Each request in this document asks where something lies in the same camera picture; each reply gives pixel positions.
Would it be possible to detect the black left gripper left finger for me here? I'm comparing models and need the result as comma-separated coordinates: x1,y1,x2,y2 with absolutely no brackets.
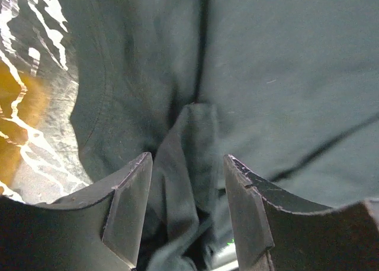
1,153,152,270

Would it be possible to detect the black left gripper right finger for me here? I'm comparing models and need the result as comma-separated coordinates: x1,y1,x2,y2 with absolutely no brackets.
223,155,378,270

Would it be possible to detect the black t-shirt with blue logo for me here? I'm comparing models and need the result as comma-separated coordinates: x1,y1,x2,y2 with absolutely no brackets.
59,0,378,270

